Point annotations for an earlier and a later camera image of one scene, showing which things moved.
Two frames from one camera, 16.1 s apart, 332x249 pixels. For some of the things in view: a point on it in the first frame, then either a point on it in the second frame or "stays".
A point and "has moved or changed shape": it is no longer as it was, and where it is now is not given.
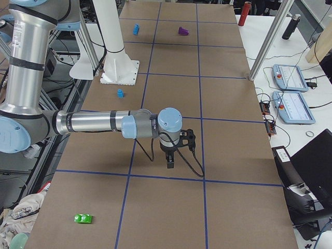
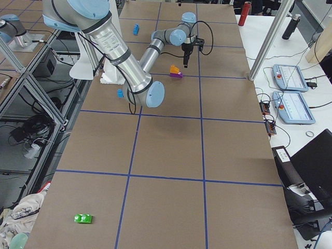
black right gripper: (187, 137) → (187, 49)
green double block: (85, 218) stays
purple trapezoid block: (183, 31) has moved or changed shape
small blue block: (120, 93) stays
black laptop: (306, 179) stays
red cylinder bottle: (245, 12) stays
